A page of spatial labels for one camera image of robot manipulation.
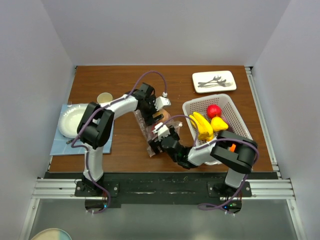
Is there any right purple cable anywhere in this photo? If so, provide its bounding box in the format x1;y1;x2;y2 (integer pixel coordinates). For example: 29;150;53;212
159;114;259;211

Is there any silver fork on plate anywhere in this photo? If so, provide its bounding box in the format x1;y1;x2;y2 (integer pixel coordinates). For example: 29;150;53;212
197;82;233;88

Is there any clear zip top bag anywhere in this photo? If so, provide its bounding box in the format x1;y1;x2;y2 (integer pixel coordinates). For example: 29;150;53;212
133;108;183;158

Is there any fake red apple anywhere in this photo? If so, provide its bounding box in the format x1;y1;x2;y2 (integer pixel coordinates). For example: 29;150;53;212
206;104;222;119
152;122;163;135

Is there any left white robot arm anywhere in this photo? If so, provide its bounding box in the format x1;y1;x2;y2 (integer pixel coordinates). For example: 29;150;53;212
75;83;160;196

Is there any silver spoon on plate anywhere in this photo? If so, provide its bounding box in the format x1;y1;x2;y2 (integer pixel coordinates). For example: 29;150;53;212
197;79;227;88
197;75;224;88

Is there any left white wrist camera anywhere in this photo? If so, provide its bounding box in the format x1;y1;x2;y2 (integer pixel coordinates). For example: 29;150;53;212
154;96;171;111

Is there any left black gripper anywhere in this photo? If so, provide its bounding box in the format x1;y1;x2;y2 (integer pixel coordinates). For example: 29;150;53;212
139;95;163;126

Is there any fake yellow lemon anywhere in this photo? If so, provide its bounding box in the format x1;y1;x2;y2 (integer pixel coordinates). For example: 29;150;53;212
210;116;229;132

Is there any fake orange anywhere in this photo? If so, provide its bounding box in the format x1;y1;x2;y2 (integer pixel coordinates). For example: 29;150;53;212
229;143;237;153

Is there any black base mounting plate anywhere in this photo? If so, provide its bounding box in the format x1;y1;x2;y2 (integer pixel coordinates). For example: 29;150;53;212
43;172;278;208

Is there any purple cable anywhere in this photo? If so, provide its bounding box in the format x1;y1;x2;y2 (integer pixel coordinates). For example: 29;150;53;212
70;70;169;215
159;114;259;211

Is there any white round plate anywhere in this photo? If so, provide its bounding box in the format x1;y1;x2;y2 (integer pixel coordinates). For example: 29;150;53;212
57;103;87;139

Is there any beige mug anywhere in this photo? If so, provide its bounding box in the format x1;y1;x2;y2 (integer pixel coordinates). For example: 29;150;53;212
96;92;113;104

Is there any fake yellow banana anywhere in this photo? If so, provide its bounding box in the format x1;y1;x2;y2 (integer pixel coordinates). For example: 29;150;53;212
189;112;214;142

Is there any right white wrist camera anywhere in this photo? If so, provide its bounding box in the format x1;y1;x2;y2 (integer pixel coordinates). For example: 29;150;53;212
155;123;170;141

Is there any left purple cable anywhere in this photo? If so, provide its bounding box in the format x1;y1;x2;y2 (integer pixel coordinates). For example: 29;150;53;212
70;70;169;215

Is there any white rectangular plate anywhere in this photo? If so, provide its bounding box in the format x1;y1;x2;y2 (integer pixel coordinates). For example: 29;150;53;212
192;70;237;94

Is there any fake purple eggplant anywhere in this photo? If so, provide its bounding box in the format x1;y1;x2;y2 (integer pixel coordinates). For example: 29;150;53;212
221;115;230;126

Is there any pastel round plate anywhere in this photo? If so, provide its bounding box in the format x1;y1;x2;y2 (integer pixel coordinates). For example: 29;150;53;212
31;228;72;240

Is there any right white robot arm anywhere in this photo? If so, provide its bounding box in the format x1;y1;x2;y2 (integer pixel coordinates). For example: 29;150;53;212
148;129;259;197

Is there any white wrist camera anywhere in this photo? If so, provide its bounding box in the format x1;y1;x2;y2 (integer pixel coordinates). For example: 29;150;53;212
154;96;171;111
155;123;170;141

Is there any aluminium rail frame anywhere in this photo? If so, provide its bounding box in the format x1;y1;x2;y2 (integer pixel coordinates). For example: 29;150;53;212
20;172;307;240

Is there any white plastic basket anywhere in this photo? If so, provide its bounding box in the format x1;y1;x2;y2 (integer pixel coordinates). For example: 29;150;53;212
182;93;253;166

